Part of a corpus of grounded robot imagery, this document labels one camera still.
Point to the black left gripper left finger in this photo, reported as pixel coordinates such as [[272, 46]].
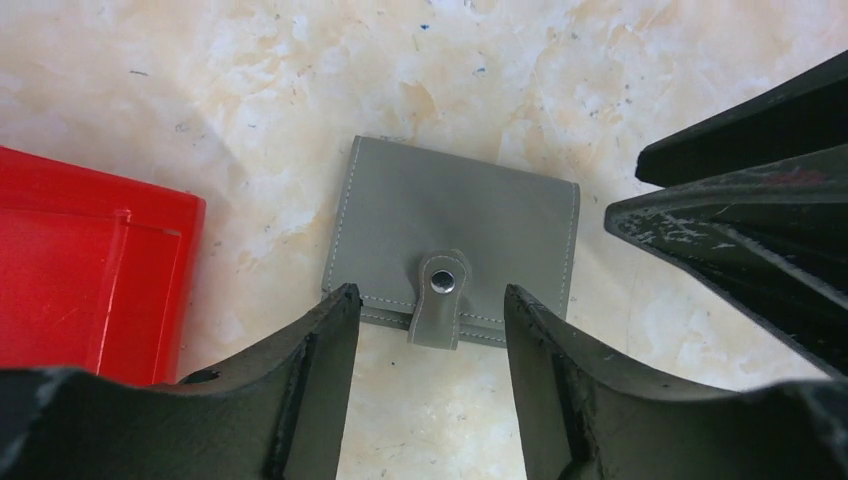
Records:
[[275, 410]]

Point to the red plastic bin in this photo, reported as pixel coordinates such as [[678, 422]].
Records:
[[96, 269]]

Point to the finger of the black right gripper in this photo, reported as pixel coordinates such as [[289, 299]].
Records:
[[805, 114], [771, 240]]

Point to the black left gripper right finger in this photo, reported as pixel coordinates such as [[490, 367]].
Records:
[[588, 411]]

